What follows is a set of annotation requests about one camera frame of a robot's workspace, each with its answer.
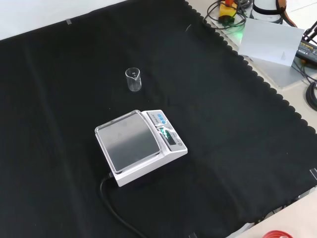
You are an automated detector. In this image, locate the small clear glass beaker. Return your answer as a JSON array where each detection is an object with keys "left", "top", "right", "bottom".
[{"left": 125, "top": 67, "right": 142, "bottom": 93}]

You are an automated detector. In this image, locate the white electronic balance steel pan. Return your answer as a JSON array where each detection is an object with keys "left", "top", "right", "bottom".
[{"left": 94, "top": 109, "right": 188, "bottom": 187}]

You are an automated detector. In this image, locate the black bench cloth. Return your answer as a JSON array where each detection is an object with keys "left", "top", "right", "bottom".
[{"left": 0, "top": 0, "right": 317, "bottom": 238}]

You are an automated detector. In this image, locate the yellow stop button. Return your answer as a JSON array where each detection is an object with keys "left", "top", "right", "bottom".
[{"left": 218, "top": 0, "right": 238, "bottom": 23}]

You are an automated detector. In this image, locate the black power adapter yellow label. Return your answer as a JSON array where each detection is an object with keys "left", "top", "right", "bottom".
[{"left": 295, "top": 41, "right": 317, "bottom": 64}]

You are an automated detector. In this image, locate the red round object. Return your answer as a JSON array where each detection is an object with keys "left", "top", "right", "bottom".
[{"left": 262, "top": 230, "right": 294, "bottom": 238}]

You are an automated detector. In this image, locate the black tripod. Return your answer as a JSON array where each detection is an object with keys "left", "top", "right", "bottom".
[{"left": 303, "top": 21, "right": 317, "bottom": 46}]

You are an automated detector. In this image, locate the black balance power cable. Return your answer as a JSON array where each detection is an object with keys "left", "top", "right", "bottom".
[{"left": 100, "top": 173, "right": 147, "bottom": 238}]

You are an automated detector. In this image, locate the thin black cable loop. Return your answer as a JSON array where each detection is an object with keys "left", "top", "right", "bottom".
[{"left": 203, "top": 0, "right": 225, "bottom": 25}]

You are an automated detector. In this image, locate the grey metal base plate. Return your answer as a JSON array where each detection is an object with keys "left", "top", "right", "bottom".
[{"left": 210, "top": 16, "right": 313, "bottom": 89}]

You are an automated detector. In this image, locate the thick black cable bundle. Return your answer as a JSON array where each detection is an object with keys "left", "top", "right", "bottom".
[{"left": 305, "top": 81, "right": 317, "bottom": 112}]

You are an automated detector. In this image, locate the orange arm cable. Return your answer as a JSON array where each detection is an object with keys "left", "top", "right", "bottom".
[{"left": 279, "top": 0, "right": 297, "bottom": 28}]

